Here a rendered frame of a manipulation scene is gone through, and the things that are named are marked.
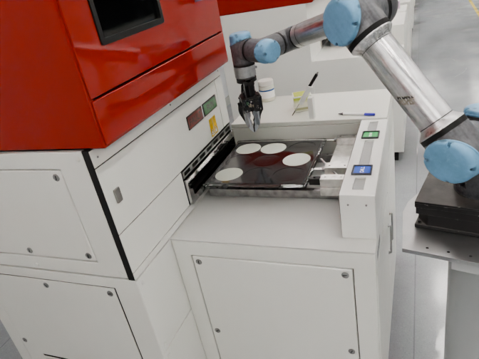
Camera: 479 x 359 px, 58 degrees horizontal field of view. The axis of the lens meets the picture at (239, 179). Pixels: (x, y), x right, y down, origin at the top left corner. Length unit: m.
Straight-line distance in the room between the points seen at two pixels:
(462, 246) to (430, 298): 1.07
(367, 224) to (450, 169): 0.27
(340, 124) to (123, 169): 0.87
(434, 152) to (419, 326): 1.21
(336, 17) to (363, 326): 0.87
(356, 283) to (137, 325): 0.66
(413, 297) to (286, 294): 1.04
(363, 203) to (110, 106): 0.69
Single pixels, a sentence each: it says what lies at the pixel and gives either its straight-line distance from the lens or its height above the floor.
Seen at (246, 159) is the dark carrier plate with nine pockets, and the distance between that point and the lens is 1.63.
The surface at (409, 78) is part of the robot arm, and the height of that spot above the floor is 1.25.
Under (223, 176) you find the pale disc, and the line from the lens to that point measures 1.53.
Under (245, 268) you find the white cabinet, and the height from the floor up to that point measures 0.73.
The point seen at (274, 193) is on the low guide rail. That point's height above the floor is 0.84.
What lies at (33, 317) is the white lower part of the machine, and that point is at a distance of 1.74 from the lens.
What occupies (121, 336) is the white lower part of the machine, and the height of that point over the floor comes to 0.58.
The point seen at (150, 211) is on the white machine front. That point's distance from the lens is 1.31.
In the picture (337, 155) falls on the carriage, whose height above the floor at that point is 0.88.
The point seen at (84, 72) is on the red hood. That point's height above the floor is 1.40.
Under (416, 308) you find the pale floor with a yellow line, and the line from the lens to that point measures 2.25.
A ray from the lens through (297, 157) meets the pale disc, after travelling 1.58.
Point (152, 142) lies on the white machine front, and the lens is 1.31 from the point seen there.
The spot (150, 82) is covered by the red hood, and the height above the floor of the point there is 1.31.
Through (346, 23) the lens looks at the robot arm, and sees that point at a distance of 1.12.
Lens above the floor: 1.56
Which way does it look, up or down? 26 degrees down
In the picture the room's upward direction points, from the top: 11 degrees counter-clockwise
